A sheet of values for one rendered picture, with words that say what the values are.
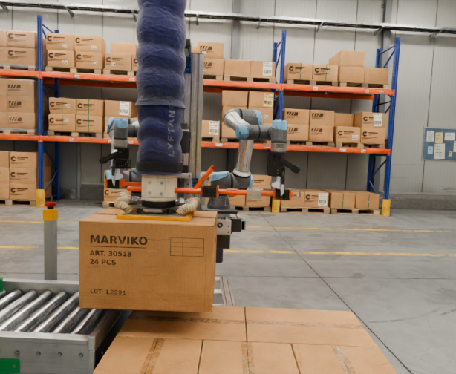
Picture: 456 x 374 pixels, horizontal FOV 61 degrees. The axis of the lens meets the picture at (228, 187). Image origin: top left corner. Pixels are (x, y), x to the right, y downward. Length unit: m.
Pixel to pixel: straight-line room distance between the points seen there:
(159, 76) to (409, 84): 10.47
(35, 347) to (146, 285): 0.51
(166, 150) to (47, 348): 0.98
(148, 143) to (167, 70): 0.34
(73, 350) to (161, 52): 1.34
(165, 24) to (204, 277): 1.14
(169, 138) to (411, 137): 10.40
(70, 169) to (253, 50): 5.70
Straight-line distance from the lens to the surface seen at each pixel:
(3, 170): 10.08
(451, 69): 12.60
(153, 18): 1.90
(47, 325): 2.14
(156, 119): 1.83
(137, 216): 1.82
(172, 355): 1.77
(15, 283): 2.65
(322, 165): 10.87
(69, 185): 10.87
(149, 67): 1.87
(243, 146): 2.37
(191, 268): 1.76
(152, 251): 1.77
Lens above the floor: 1.40
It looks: 5 degrees down
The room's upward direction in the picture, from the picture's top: 2 degrees clockwise
